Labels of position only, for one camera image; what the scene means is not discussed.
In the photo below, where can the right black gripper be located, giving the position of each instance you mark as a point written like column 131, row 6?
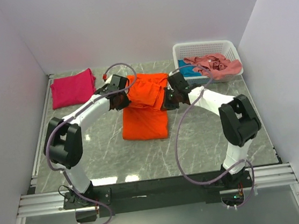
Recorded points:
column 166, row 105

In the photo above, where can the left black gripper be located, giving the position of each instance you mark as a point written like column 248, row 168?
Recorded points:
column 126, row 102

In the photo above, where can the orange t shirt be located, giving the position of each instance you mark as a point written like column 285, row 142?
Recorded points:
column 144, row 118

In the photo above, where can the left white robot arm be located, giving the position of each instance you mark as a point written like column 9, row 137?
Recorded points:
column 64, row 140

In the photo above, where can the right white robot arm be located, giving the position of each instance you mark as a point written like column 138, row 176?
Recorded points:
column 239, row 121

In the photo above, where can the blue t shirt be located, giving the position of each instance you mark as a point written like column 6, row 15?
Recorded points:
column 187, row 71

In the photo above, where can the folded magenta t shirt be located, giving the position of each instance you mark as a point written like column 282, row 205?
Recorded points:
column 73, row 90

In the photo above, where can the pink t shirt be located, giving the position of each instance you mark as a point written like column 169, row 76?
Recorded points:
column 217, row 64

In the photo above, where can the white plastic basket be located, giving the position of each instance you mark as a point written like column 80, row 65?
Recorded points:
column 199, row 49

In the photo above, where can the black base beam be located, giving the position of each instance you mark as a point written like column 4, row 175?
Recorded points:
column 166, row 192

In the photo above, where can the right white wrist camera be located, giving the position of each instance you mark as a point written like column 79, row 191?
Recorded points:
column 173, row 72

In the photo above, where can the aluminium rail frame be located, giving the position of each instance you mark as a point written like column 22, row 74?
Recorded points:
column 52, row 202

